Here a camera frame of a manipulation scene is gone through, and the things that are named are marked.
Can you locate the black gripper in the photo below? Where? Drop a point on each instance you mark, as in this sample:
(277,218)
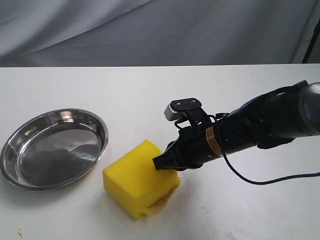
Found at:
(193,148)

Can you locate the orange liquid spill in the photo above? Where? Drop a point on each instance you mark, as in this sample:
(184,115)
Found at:
(162,202)

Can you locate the black stand pole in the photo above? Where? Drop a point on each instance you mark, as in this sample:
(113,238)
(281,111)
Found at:
(311,32)

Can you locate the yellow sponge block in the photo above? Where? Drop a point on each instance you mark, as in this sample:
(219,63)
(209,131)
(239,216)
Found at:
(135,184)

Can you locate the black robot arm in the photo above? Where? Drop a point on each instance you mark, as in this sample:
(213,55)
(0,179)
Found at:
(267,121)

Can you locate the white backdrop cloth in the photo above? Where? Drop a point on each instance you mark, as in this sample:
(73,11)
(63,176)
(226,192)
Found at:
(118,33)

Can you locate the wrist camera with black bracket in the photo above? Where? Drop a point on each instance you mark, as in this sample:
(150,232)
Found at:
(188,109)

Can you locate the stainless steel round pan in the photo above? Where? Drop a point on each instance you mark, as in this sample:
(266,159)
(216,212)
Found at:
(54,149)

